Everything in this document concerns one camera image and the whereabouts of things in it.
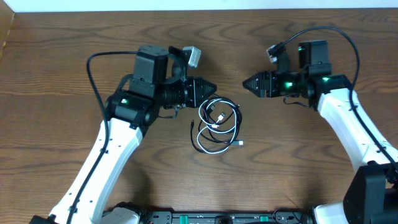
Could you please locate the black USB cable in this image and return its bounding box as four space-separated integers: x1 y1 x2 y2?
190 95 244 154

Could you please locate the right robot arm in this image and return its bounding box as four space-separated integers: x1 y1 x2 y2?
243 40 397 223

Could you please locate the white USB cable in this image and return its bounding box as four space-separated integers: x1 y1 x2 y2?
196 98 239 154

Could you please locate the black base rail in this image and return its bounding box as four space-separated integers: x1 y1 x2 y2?
102 202 315 224

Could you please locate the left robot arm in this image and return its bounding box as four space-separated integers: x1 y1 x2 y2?
31 45 217 223

